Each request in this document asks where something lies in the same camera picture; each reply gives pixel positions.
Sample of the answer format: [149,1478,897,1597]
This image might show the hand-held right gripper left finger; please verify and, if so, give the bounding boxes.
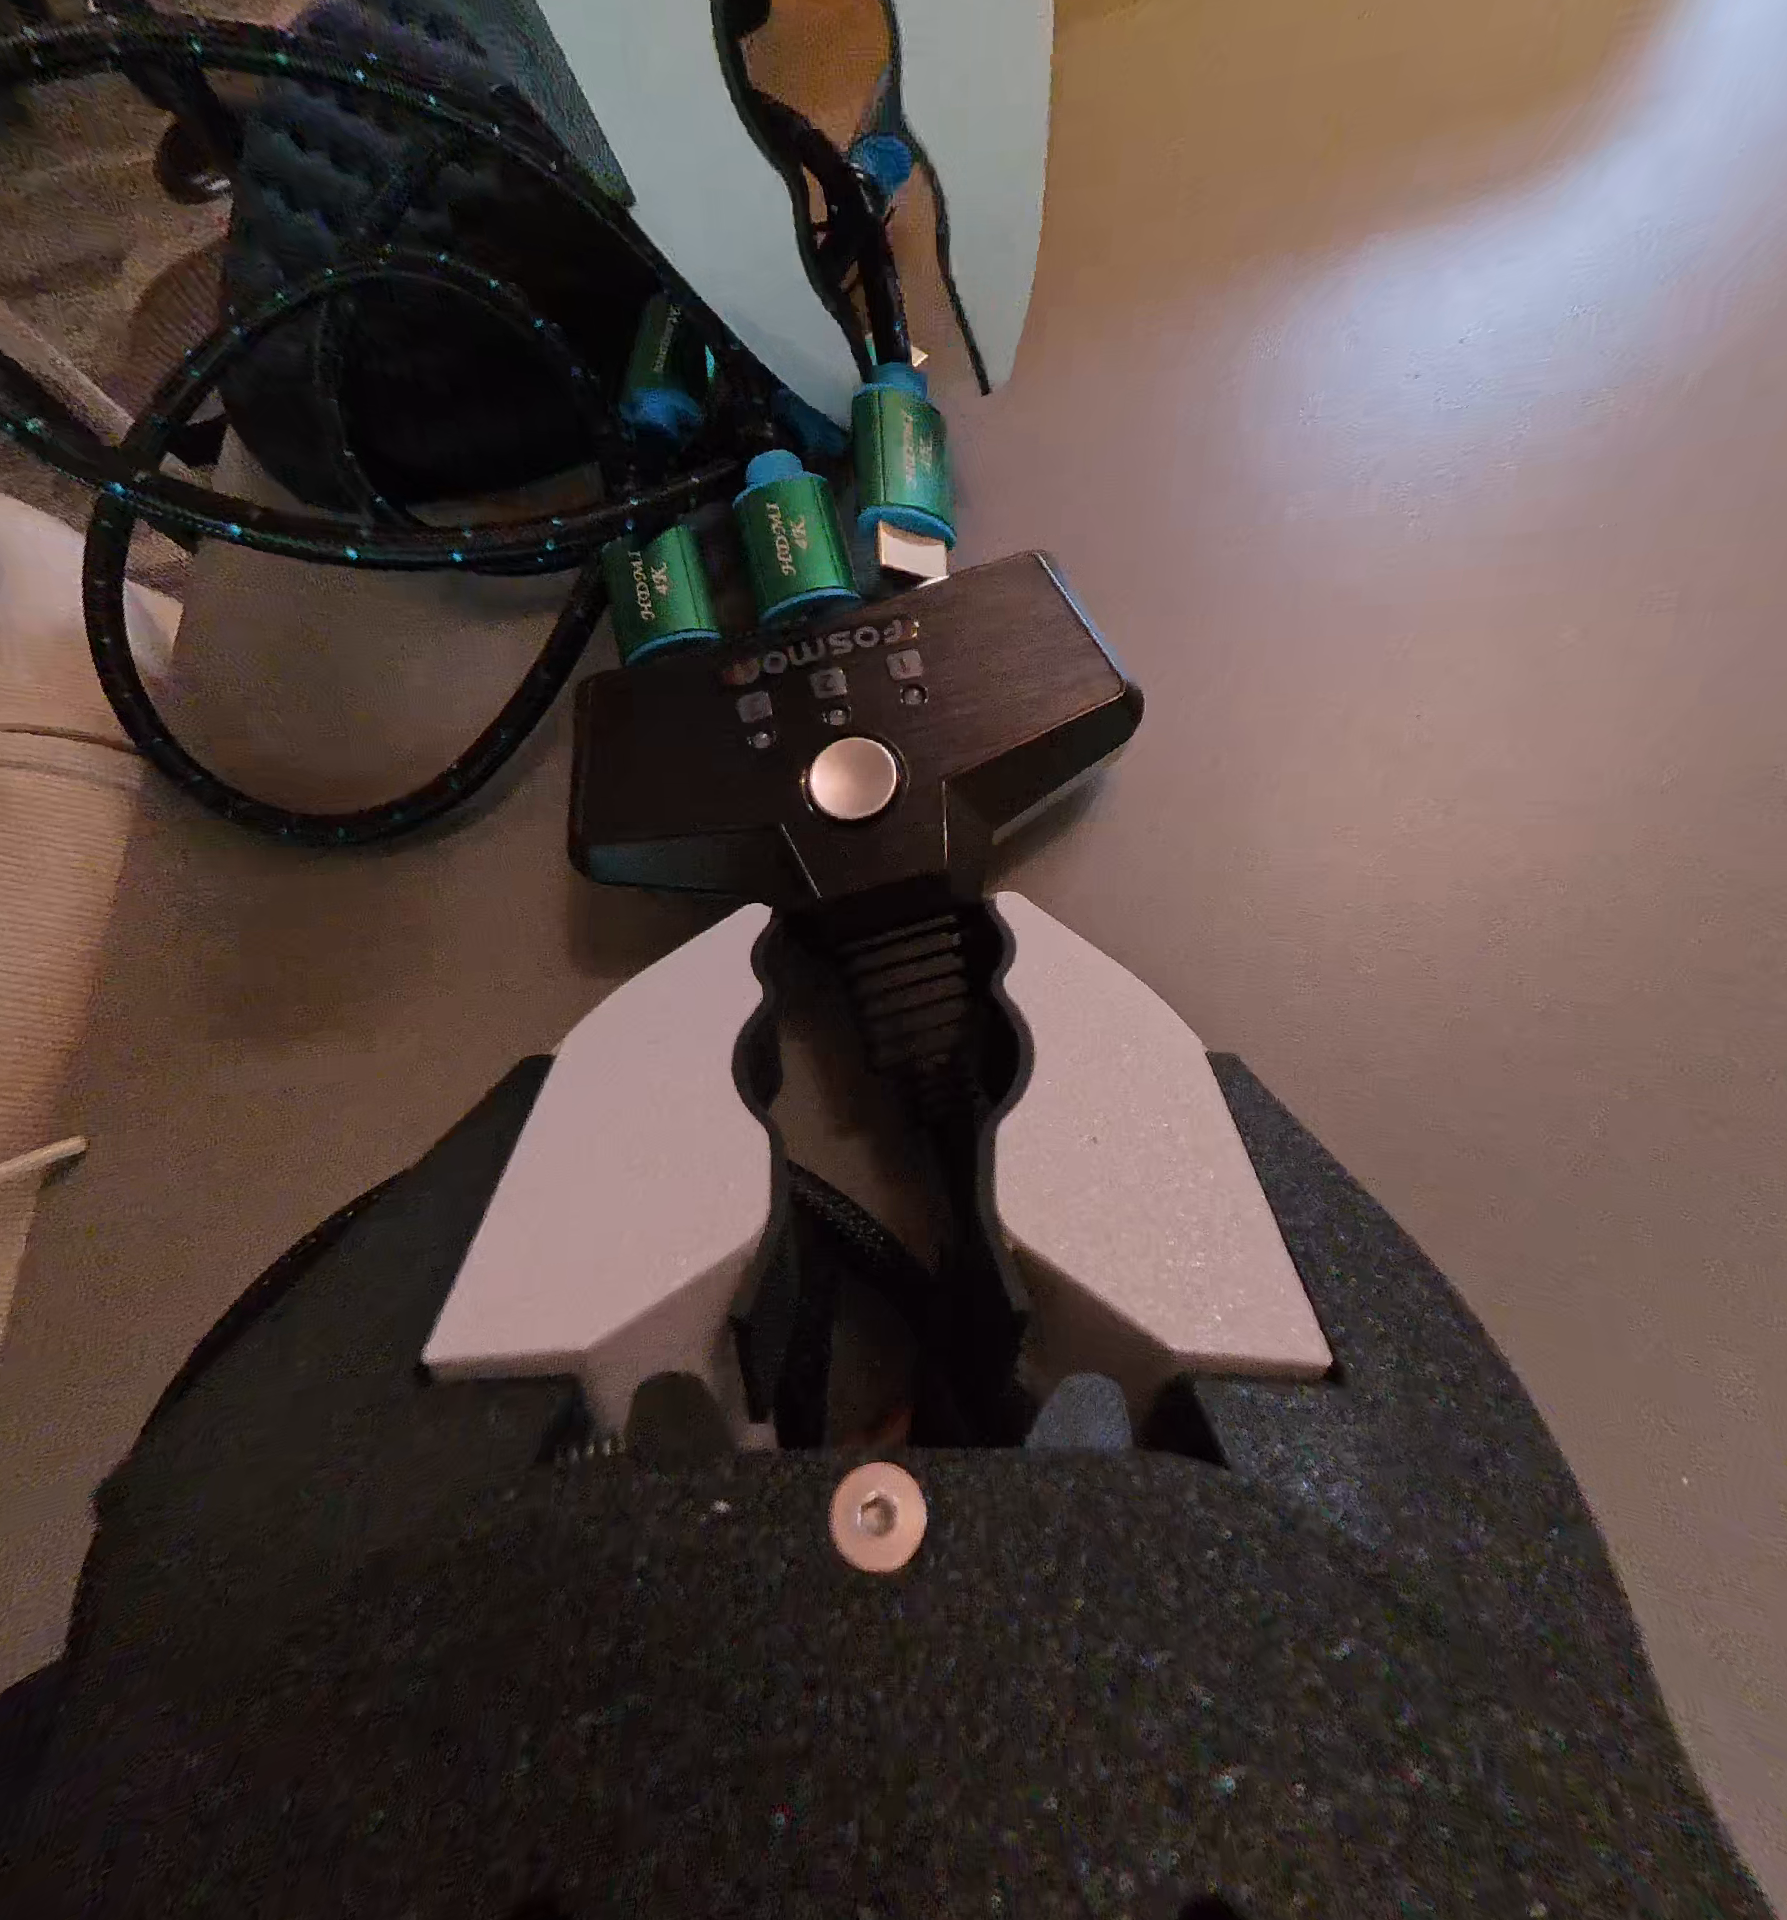
[421,901,838,1451]

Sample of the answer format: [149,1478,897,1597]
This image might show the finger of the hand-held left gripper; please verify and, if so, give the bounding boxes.
[877,0,1057,399]
[533,0,879,404]

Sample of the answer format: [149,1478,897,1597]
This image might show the thick black sleeved cable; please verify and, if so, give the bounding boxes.
[773,1052,1039,1451]

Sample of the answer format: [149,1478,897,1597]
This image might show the person's beige clothing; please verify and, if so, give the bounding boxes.
[0,480,185,1468]

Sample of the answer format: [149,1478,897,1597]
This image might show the green HDMI plug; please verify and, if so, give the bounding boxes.
[794,128,968,590]

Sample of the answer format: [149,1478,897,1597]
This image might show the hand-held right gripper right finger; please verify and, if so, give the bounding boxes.
[968,893,1337,1445]

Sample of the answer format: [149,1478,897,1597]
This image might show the black HDMI switch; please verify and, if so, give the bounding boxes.
[566,549,1146,1115]

